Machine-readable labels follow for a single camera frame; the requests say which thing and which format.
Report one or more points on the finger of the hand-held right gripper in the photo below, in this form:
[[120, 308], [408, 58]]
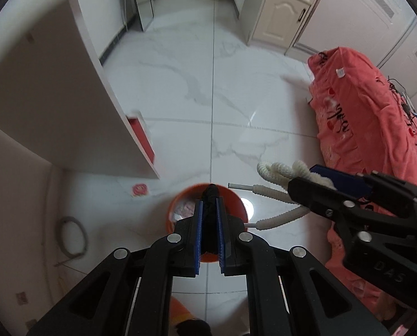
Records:
[[320, 199], [337, 178]]

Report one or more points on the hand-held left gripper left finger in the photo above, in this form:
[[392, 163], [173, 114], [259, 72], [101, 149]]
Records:
[[198, 238]]

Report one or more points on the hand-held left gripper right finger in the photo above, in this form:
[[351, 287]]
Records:
[[221, 238]]

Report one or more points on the small black object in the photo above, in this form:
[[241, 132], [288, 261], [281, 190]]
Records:
[[210, 217]]

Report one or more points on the orange round bin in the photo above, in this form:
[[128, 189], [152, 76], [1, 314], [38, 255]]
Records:
[[236, 204]]

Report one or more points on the pink red bedspread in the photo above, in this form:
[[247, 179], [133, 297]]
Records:
[[362, 112]]

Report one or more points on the red round sticker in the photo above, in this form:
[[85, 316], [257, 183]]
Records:
[[139, 189]]

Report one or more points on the white wardrobe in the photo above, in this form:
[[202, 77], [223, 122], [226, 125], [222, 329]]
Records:
[[362, 17]]

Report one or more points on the cream cabinet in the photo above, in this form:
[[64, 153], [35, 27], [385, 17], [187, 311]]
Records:
[[278, 10]]

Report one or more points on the white desk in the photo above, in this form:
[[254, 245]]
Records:
[[54, 94]]

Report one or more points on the black framed standing mirror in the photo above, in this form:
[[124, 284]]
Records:
[[140, 7]]

